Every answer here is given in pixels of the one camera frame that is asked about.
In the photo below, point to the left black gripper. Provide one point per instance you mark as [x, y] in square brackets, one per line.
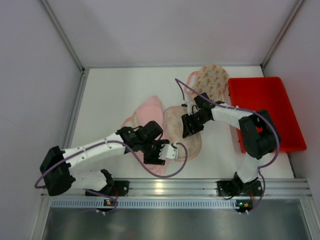
[153, 153]

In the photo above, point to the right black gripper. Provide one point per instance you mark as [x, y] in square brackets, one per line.
[191, 122]

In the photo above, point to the floral mesh laundry bag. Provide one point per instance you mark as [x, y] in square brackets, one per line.
[210, 79]

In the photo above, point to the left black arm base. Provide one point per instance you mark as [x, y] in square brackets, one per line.
[115, 188]

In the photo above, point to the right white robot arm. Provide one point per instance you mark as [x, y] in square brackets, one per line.
[258, 131]

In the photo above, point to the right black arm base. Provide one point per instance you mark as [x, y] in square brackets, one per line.
[236, 188]

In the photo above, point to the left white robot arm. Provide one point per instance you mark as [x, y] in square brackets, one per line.
[65, 169]

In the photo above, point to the red plastic tray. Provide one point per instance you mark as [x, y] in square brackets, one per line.
[269, 93]

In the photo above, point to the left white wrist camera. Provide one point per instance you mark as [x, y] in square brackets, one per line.
[169, 151]

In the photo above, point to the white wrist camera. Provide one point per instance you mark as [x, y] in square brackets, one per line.
[169, 151]
[189, 106]

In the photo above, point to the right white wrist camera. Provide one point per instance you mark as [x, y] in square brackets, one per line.
[189, 106]

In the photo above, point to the aluminium mounting rail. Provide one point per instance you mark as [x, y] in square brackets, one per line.
[275, 188]

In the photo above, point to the slotted grey cable duct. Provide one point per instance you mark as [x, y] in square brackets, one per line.
[149, 203]

